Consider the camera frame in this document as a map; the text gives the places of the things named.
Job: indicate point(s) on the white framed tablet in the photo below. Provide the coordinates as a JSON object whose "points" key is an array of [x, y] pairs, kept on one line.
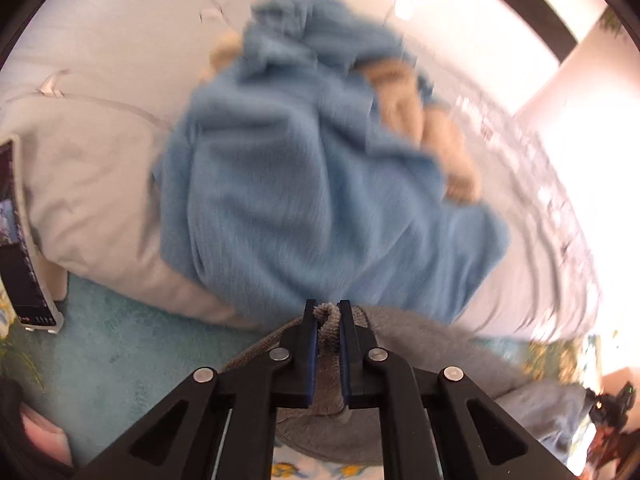
{"points": [[20, 280]]}

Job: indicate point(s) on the pink cloth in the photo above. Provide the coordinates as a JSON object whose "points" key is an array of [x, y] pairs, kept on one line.
{"points": [[47, 435]]}

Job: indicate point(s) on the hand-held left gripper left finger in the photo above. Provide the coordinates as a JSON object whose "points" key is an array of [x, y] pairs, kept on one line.
{"points": [[311, 360]]}

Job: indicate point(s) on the dark wooden beam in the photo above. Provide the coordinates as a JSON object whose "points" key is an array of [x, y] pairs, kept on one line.
{"points": [[530, 0]]}

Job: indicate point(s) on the blue knit garment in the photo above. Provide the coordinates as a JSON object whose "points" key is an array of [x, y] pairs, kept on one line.
{"points": [[300, 180]]}

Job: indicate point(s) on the teal floral rug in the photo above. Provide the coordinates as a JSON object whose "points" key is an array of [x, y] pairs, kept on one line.
{"points": [[125, 340]]}

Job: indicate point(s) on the light blue cloth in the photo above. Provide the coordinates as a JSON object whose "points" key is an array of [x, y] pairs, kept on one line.
{"points": [[545, 415]]}

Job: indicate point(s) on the bed with floral sheet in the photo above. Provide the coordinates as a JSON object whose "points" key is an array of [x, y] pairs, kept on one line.
{"points": [[100, 85]]}

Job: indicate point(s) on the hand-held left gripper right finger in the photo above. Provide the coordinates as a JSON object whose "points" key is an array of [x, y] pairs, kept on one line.
{"points": [[343, 360]]}

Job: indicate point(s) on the grey knit garment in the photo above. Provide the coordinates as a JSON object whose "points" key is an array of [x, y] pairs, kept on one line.
{"points": [[415, 345]]}

